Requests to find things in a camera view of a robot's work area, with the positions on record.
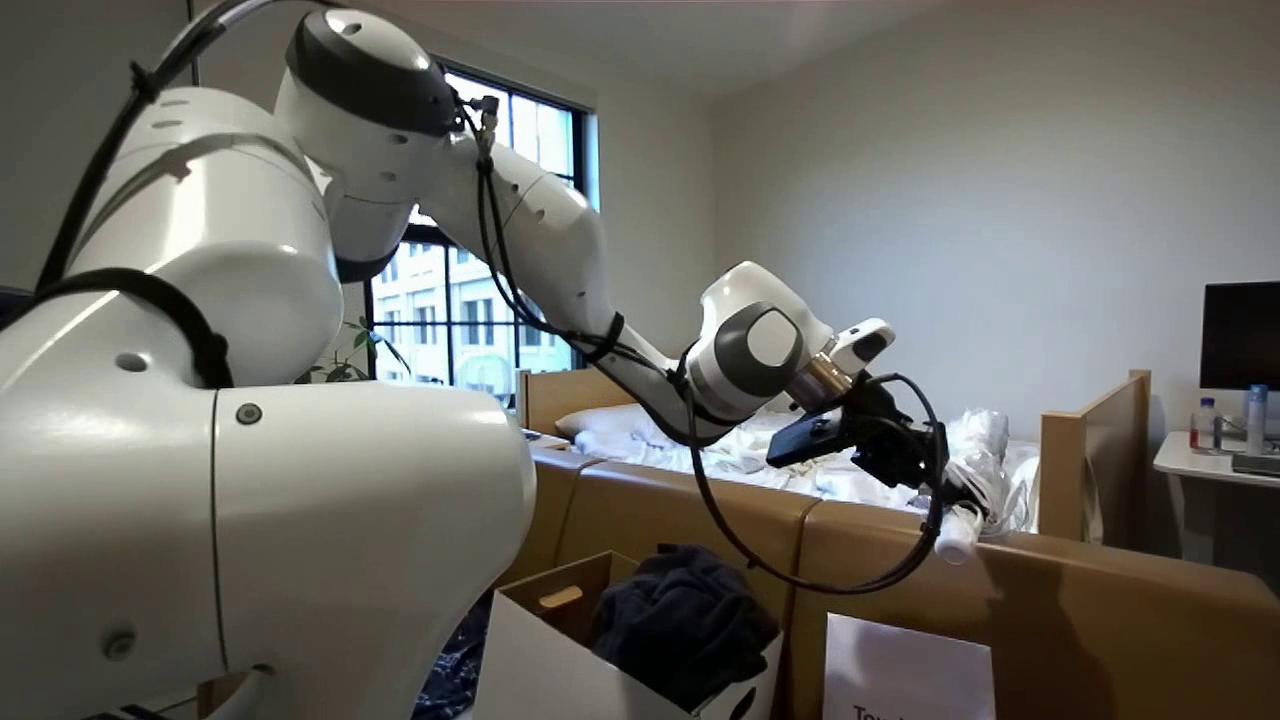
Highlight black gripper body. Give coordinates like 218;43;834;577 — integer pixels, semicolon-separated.
841;378;948;486

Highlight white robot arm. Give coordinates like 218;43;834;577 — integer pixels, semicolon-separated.
0;0;948;720

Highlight white cardboard box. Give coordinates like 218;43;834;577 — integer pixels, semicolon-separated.
473;551;784;720

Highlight white bed sheets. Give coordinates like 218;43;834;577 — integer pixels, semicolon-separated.
537;405;1040;535

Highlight white printed paper sheet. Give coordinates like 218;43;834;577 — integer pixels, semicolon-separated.
818;610;994;720

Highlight dark navy cloth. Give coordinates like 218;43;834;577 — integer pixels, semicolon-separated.
588;544;780;712

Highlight tan leather sofa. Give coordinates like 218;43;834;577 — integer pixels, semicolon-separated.
490;453;1280;720

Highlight white desk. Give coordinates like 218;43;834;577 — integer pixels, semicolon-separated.
1152;432;1280;486

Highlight plastic water bottle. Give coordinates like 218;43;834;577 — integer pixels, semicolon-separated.
1188;396;1224;453

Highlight computer monitor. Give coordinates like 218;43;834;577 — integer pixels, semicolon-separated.
1195;281;1280;389

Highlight black framed window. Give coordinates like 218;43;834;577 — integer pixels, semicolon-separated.
358;67;594;405

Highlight blue patterned cloth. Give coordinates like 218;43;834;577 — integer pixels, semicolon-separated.
411;594;490;720

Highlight wooden bed frame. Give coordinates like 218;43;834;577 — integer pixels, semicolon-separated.
515;367;1152;547

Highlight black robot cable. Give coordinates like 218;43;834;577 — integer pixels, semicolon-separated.
22;0;952;601

